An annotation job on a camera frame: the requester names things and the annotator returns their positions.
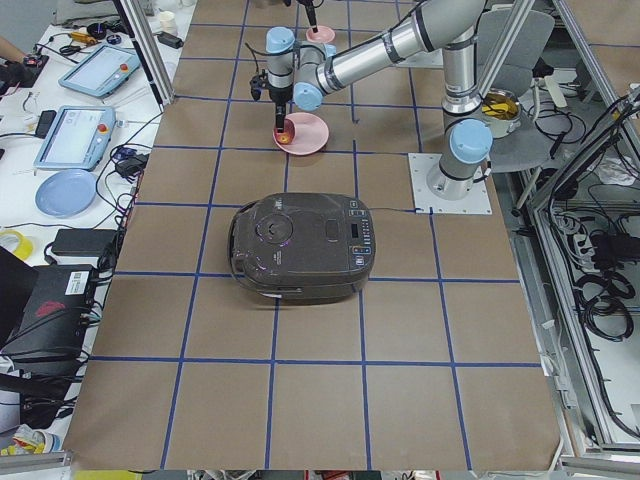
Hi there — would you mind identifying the near blue teach pendant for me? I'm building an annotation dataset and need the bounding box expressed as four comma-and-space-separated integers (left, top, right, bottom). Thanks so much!
33, 105, 116, 171

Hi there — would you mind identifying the grey office chair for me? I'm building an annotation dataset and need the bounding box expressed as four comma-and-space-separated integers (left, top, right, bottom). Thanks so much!
477, 9, 571, 174

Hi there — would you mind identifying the blue teach pendant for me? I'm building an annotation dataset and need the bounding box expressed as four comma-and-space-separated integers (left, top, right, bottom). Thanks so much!
58, 45, 141, 98
33, 105, 116, 171

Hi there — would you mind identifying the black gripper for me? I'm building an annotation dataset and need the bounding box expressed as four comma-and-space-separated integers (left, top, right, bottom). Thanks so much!
249, 0, 318, 133

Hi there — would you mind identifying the black computer box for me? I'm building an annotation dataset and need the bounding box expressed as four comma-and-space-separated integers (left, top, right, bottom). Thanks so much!
1, 249, 97, 376

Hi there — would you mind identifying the blue plate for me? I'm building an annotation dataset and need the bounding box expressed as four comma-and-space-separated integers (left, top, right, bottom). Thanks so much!
35, 169, 96, 218

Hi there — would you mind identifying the black power adapter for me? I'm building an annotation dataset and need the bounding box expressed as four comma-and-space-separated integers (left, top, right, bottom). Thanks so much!
44, 229, 117, 264

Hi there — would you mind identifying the red apple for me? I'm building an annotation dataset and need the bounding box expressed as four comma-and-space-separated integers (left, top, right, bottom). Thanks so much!
273, 118, 296, 145

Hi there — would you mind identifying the steel bowl on chair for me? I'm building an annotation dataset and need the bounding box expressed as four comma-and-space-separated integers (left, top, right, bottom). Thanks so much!
481, 90, 521, 139

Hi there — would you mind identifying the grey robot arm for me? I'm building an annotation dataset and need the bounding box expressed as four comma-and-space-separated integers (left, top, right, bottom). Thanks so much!
250, 1, 485, 134

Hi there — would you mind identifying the pink bowl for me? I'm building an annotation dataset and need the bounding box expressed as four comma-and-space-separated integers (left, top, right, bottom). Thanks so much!
305, 25, 335, 44

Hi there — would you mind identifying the dark grey rice cooker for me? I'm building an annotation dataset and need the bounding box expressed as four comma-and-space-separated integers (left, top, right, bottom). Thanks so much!
228, 192, 376, 302

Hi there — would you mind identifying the aluminium frame post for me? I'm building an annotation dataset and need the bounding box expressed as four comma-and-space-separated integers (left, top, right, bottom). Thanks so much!
113, 0, 175, 106

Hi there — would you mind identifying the far blue teach pendant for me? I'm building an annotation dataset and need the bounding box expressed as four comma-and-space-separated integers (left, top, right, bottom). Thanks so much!
58, 45, 141, 98

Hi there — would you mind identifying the yellow tape roll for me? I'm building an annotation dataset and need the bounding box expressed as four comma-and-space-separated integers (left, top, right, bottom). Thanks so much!
0, 229, 34, 261

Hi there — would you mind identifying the pink plate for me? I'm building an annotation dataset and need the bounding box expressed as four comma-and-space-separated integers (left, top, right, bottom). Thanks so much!
274, 112, 329, 156

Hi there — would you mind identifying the seated person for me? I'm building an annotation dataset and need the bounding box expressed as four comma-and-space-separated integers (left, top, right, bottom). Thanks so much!
0, 36, 34, 94

